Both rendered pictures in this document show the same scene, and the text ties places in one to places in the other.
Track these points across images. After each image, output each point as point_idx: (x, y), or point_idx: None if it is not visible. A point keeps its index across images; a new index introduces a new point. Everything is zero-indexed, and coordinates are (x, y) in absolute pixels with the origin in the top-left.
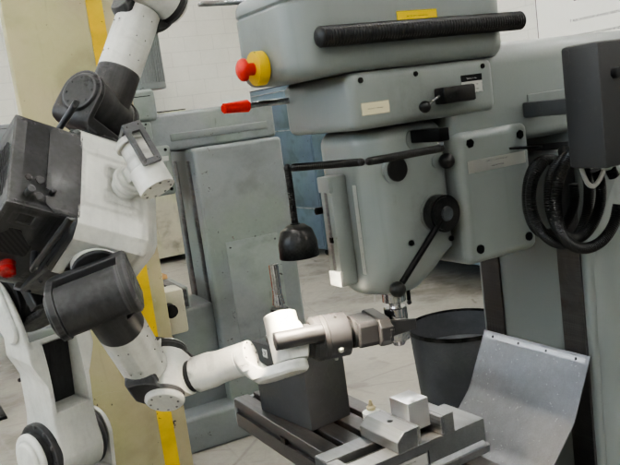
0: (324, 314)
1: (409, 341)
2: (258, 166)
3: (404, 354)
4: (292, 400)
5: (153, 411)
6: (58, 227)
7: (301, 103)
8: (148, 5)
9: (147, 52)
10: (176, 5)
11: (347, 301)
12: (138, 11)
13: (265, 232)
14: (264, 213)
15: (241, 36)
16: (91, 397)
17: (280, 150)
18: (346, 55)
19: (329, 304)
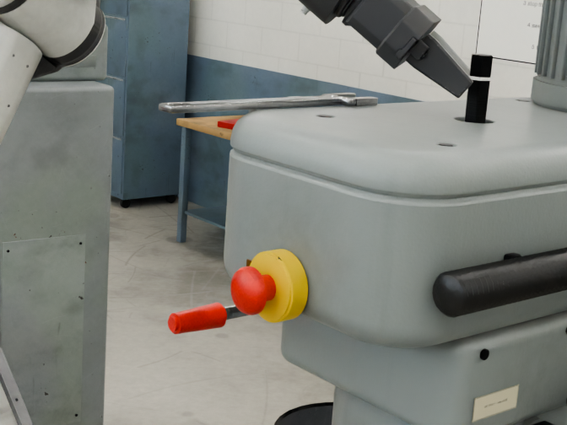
0: (116, 317)
1: (241, 390)
2: (73, 129)
3: (234, 414)
4: None
5: None
6: None
7: (324, 325)
8: (24, 33)
9: (8, 126)
10: (82, 40)
11: (150, 298)
12: (5, 45)
13: (67, 233)
14: (70, 202)
15: (240, 190)
16: None
17: (110, 109)
18: (476, 314)
19: (124, 301)
